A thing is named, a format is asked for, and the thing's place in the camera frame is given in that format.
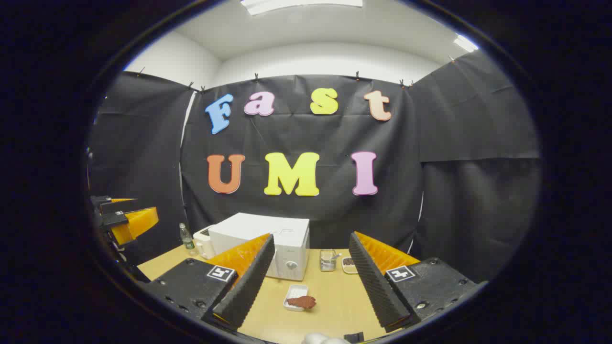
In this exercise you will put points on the clear plastic water bottle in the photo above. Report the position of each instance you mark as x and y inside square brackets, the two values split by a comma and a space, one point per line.
[186, 239]

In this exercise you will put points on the small ceiling light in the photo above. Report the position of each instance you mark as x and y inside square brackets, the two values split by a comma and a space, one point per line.
[465, 43]

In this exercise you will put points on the black backdrop cloth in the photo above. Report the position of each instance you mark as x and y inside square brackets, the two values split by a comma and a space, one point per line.
[334, 210]

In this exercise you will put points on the divided plate of spices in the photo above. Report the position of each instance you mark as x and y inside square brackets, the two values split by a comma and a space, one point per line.
[349, 265]

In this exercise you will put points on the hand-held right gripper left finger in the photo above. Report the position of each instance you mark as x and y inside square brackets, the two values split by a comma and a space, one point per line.
[248, 282]

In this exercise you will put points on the white microwave oven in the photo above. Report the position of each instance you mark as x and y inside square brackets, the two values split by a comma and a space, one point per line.
[287, 239]

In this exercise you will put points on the red meat slice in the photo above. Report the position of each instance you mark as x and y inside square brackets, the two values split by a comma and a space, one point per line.
[302, 302]

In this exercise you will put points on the white rectangular dish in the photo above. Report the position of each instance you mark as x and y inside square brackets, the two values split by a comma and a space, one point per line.
[296, 290]

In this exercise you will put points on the white toaster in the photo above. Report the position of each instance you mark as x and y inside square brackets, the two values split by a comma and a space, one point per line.
[203, 241]

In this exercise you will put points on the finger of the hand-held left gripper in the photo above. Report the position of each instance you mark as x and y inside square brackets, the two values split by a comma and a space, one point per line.
[114, 205]
[138, 222]

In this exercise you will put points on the long ceiling light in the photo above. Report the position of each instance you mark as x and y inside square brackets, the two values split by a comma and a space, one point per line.
[301, 4]

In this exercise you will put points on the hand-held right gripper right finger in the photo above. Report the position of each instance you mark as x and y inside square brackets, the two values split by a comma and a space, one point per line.
[375, 282]

